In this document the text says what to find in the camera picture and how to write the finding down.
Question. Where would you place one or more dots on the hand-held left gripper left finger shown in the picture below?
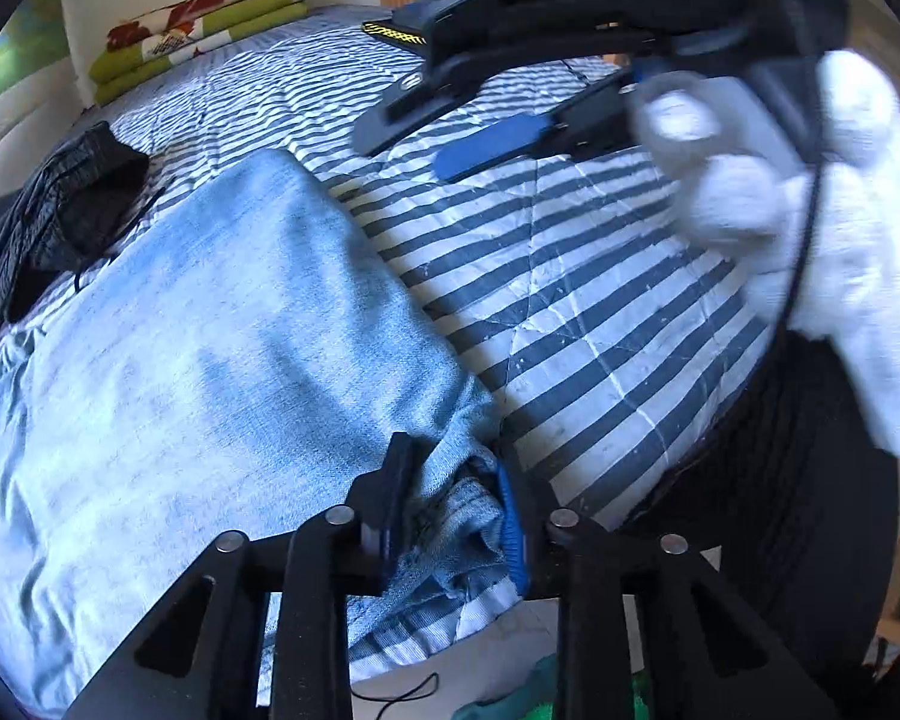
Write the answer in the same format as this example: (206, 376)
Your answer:
(394, 525)

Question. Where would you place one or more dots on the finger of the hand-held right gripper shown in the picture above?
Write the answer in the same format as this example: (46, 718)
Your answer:
(397, 116)
(495, 142)

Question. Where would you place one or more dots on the red white floral blanket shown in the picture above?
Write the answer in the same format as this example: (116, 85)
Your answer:
(195, 7)

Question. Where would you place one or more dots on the blue white striped quilt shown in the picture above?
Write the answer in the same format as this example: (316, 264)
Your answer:
(570, 277)

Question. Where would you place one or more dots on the light blue denim jeans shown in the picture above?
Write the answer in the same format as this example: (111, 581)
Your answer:
(232, 315)

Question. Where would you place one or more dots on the black ribbed knit clothing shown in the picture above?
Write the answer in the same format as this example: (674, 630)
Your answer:
(795, 502)

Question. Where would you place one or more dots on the person's right hand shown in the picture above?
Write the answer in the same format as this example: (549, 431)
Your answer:
(720, 187)

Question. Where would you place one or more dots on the green floor cloth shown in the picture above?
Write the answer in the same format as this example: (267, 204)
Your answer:
(510, 699)

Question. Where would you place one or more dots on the green folded blanket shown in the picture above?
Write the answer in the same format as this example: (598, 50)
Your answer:
(232, 26)

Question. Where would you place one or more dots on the landscape wall scroll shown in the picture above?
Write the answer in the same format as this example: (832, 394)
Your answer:
(22, 37)

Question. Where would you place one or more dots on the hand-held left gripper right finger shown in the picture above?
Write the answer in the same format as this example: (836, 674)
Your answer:
(514, 532)

